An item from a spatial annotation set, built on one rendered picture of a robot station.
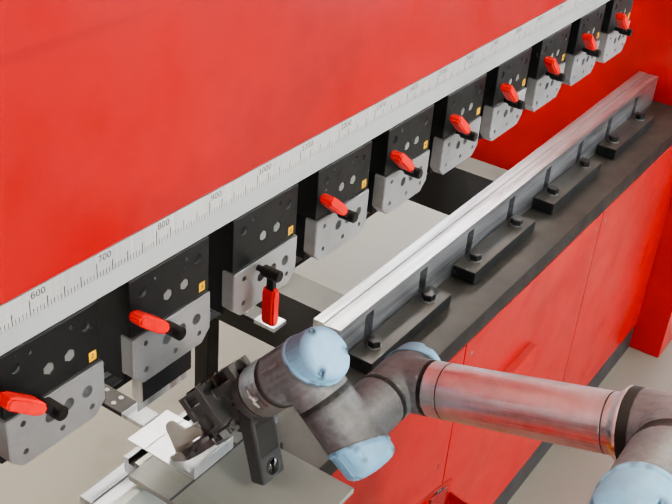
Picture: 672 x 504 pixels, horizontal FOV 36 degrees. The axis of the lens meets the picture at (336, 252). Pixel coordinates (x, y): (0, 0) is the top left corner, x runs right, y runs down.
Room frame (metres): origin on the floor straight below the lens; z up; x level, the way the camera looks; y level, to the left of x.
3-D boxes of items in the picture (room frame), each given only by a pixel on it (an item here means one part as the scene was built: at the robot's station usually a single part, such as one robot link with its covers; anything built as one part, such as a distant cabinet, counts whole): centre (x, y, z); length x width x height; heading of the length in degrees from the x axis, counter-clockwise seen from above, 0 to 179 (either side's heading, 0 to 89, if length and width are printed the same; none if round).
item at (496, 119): (1.97, -0.29, 1.26); 0.15 x 0.09 x 0.17; 148
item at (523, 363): (1.93, -0.45, 0.59); 0.15 x 0.02 x 0.07; 148
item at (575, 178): (2.30, -0.56, 0.89); 0.30 x 0.05 x 0.03; 148
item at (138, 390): (1.14, 0.23, 1.13); 0.10 x 0.02 x 0.10; 148
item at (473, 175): (2.49, -0.16, 0.81); 0.64 x 0.08 x 0.14; 58
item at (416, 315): (1.62, -0.14, 0.89); 0.30 x 0.05 x 0.03; 148
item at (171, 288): (1.12, 0.24, 1.26); 0.15 x 0.09 x 0.17; 148
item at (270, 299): (1.24, 0.09, 1.20); 0.04 x 0.02 x 0.10; 58
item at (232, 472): (1.06, 0.10, 1.00); 0.26 x 0.18 x 0.01; 58
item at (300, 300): (1.85, 0.24, 0.81); 0.64 x 0.08 x 0.14; 58
